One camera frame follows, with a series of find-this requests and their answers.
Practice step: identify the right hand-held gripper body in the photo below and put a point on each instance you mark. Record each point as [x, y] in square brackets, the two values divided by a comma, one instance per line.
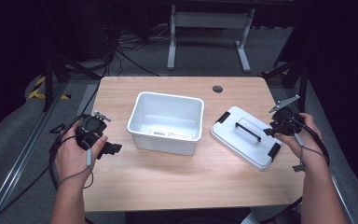
[285, 119]

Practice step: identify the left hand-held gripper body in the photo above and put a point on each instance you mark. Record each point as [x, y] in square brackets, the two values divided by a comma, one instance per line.
[90, 127]

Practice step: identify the white plastic storage box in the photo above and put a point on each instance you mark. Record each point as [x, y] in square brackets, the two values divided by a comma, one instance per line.
[167, 122]

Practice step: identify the person's right hand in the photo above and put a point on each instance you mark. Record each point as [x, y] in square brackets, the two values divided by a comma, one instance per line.
[304, 140]

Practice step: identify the person's left hand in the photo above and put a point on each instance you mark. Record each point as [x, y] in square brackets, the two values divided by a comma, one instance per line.
[73, 155]

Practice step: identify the black metal stand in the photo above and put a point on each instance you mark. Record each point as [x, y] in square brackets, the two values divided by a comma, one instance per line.
[292, 71]

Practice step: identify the black tripod stand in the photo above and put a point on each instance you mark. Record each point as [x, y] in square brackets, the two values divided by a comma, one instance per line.
[60, 74]

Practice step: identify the aluminium floor rail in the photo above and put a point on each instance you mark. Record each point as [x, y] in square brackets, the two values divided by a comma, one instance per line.
[15, 165]

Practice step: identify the grey metal table frame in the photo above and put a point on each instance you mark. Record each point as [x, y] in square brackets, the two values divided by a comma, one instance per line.
[209, 34]

